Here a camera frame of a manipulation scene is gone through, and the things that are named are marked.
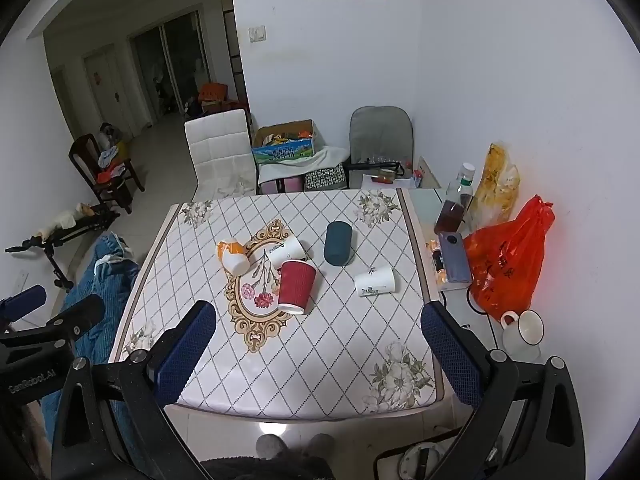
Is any round white device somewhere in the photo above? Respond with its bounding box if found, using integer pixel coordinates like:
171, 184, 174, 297
374, 439, 502, 480

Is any person's dark clothing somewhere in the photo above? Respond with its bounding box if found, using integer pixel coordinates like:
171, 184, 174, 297
199, 455, 337, 480

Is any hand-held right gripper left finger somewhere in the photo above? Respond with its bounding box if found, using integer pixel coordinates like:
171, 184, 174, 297
50, 300, 217, 480

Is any grey slipper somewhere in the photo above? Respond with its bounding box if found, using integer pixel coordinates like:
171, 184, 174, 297
255, 433, 289, 459
303, 433, 337, 458

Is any blue corduroy cloth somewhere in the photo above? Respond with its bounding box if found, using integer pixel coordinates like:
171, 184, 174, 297
39, 232, 152, 463

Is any floral diamond pattern tablecloth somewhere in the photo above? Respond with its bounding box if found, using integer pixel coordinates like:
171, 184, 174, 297
109, 189, 447, 421

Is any black selfie stick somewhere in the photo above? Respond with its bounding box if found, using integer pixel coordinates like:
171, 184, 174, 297
342, 159, 405, 174

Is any black tripod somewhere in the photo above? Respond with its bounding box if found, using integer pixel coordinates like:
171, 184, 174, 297
5, 202, 121, 294

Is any red plastic bag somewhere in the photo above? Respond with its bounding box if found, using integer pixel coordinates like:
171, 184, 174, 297
463, 194, 556, 312

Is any dark wooden chair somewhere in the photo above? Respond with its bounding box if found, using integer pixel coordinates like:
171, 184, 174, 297
68, 133, 146, 214

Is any beige board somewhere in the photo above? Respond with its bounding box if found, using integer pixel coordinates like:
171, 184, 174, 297
416, 155, 444, 189

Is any grey office chair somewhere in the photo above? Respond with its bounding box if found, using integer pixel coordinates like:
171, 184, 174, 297
347, 105, 416, 191

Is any white padded chair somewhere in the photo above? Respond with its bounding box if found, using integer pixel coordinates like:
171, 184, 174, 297
184, 109, 257, 199

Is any orange bundle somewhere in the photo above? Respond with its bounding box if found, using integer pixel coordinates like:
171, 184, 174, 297
197, 82, 229, 104

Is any glass bottle with brown liquid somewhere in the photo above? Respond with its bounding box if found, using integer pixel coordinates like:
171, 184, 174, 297
433, 162, 475, 235

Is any orange and white paper cup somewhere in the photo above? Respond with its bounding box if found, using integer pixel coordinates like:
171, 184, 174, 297
216, 240, 251, 277

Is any pile of clothes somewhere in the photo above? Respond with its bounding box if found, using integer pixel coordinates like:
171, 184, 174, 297
96, 144, 132, 184

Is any dark teal cup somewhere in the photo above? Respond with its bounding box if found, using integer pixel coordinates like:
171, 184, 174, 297
323, 220, 352, 266

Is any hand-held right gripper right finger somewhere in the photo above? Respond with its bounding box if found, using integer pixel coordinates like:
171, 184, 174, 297
420, 302, 587, 480

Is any printed cardboard box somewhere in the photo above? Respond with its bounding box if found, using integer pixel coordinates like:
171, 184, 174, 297
251, 119, 319, 166

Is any white cloth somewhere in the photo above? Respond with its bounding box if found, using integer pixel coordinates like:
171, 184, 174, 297
257, 145, 351, 184

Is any yellow plastic bag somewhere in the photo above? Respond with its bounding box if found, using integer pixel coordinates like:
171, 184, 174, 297
470, 142, 521, 231

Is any red ribbed paper cup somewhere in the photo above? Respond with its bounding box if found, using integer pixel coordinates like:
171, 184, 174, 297
276, 259, 318, 316

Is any black cable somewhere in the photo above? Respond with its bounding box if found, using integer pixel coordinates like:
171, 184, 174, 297
467, 282, 496, 317

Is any sliding glass door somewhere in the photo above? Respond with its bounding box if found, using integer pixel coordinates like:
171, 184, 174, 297
128, 9, 211, 127

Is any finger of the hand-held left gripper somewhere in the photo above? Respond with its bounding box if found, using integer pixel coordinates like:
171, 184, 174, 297
0, 294, 106, 347
0, 284, 47, 322

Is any white enamel mug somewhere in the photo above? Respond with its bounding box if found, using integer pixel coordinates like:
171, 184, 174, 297
500, 309, 546, 360

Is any wooden door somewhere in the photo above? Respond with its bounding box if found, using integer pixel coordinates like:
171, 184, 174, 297
82, 44, 137, 139

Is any black and white patterned bag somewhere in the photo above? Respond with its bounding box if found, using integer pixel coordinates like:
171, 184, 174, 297
303, 163, 348, 192

